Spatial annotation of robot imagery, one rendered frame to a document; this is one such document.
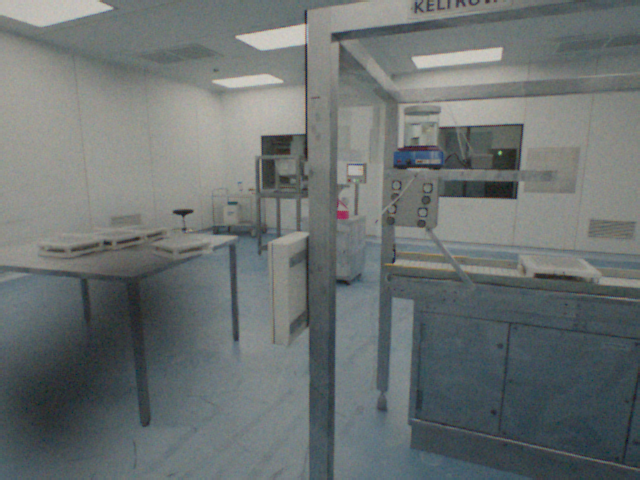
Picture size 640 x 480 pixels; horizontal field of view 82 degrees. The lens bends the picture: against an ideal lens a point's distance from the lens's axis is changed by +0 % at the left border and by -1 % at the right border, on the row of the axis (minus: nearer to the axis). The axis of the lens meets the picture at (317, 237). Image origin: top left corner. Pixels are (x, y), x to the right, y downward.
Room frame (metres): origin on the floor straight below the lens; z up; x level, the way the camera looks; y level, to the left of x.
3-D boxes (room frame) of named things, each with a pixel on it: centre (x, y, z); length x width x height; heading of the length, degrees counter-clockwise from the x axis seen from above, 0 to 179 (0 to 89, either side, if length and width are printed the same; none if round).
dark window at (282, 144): (7.58, 0.54, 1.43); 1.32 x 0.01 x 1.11; 66
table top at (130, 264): (2.41, 1.45, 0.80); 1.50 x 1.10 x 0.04; 75
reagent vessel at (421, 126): (1.63, -0.44, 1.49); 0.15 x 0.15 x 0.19
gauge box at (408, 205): (1.55, -0.39, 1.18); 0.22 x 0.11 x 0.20; 69
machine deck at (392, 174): (1.61, -0.62, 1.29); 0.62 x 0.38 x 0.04; 69
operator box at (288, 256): (0.94, 0.06, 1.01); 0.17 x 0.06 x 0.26; 159
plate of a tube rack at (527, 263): (1.46, -0.97, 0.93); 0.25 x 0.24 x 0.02; 159
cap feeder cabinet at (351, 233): (4.45, -0.21, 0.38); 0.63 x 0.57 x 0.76; 66
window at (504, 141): (6.21, -2.54, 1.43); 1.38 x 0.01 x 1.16; 66
